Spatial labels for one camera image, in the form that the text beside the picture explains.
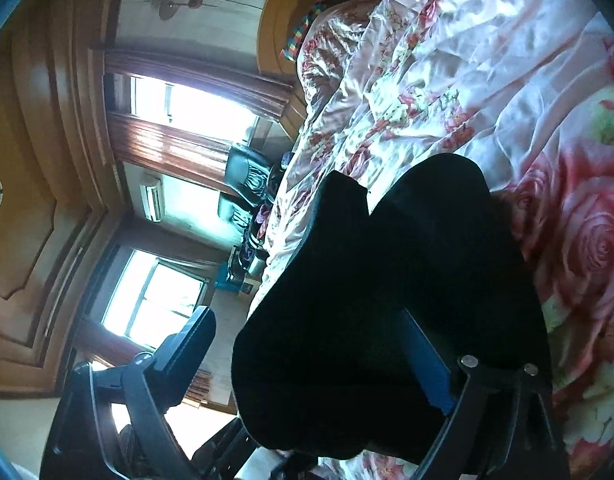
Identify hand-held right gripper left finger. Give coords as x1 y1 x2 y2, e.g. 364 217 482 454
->
39 305 218 480

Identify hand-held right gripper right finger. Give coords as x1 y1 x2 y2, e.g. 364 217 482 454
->
404 310 570 480

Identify black pants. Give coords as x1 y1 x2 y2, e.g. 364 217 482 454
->
232 154 555 463

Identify bright window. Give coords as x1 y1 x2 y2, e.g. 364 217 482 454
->
101 249 208 347
131 74 260 147

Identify black leather chair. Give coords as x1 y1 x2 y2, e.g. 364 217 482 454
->
217 194 260 233
226 144 274 202

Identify white air conditioner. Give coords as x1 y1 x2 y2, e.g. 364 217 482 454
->
139 182 166 223

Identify floral bedspread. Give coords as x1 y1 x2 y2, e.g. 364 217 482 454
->
247 0 614 480

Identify colourful checked pillow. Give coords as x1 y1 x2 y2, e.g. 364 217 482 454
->
282 0 330 61

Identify wooden headboard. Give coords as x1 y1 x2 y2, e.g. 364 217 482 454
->
257 0 412 141

